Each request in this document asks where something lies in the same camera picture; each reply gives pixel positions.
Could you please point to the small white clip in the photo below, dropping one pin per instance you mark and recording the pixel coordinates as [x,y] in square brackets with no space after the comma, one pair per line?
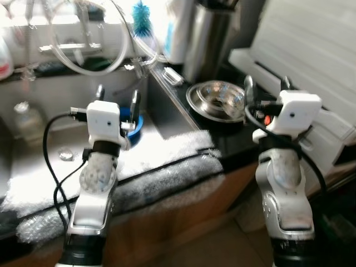
[173,77]

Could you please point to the white appliance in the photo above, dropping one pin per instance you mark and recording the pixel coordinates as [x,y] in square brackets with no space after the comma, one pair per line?
[311,44]

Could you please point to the clear glass bottle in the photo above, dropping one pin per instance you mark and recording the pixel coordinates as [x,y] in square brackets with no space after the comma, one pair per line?
[28,122]

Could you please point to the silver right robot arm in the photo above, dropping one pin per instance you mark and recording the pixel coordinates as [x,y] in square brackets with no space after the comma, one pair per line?
[283,183]

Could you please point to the steel kitchen sink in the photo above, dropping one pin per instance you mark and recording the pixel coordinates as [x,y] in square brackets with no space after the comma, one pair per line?
[55,94]

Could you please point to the white bottle blue label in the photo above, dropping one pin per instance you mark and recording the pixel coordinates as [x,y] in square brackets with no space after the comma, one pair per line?
[178,33]

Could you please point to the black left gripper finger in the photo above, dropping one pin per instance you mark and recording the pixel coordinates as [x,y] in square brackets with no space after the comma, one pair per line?
[135,105]
[101,93]

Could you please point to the steel knife block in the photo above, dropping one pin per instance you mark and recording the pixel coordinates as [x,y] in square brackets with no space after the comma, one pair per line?
[208,44]

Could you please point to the blue bottle brush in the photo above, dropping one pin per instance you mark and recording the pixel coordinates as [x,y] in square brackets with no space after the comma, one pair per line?
[142,19]

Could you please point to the wooden cabinet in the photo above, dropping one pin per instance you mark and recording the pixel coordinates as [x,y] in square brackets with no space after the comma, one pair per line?
[167,233]

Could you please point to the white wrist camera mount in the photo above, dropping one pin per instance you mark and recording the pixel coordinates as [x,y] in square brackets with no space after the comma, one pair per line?
[297,111]
[105,119]

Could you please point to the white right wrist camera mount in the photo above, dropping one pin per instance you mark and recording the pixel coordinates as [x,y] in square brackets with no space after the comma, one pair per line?
[297,111]

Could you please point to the blue bowl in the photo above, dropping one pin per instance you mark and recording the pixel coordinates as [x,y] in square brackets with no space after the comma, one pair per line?
[138,123]

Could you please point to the bubble wrap sheet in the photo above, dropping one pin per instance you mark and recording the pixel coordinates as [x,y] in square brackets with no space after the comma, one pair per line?
[167,161]

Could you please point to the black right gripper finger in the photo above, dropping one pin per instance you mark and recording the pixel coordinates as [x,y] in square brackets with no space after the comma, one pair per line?
[286,84]
[250,92]

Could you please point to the large steel plate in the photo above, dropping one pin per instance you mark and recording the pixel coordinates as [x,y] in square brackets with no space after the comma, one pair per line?
[194,103]

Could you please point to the chrome faucet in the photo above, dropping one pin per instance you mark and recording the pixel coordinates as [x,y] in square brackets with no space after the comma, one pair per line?
[72,47]

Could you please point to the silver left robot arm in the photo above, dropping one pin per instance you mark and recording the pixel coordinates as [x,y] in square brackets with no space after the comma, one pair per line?
[92,194]

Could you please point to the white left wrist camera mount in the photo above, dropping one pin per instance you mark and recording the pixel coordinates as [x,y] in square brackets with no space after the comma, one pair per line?
[105,119]

